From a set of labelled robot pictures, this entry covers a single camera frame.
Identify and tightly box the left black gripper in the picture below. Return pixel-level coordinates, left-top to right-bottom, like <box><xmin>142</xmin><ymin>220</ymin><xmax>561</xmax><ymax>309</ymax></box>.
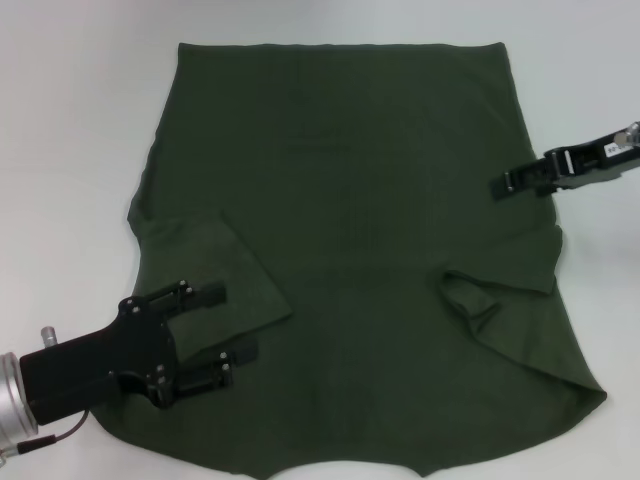
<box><xmin>18</xmin><ymin>279</ymin><xmax>261</xmax><ymax>427</ymax></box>

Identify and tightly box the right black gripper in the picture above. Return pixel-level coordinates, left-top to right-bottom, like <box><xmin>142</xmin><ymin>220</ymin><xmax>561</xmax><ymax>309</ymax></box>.
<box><xmin>489</xmin><ymin>130</ymin><xmax>640</xmax><ymax>203</ymax></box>

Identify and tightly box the dark green shirt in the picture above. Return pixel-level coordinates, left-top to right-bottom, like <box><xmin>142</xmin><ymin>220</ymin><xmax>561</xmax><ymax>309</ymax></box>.
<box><xmin>124</xmin><ymin>41</ymin><xmax>609</xmax><ymax>480</ymax></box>

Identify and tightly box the right silver connector post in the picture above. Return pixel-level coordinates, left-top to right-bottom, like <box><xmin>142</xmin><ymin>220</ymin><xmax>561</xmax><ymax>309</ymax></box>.
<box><xmin>617</xmin><ymin>121</ymin><xmax>640</xmax><ymax>150</ymax></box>

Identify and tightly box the left arm cable with plug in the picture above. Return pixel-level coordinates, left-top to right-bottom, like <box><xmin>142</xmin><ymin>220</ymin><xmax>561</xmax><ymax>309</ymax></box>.
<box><xmin>0</xmin><ymin>409</ymin><xmax>92</xmax><ymax>454</ymax></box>

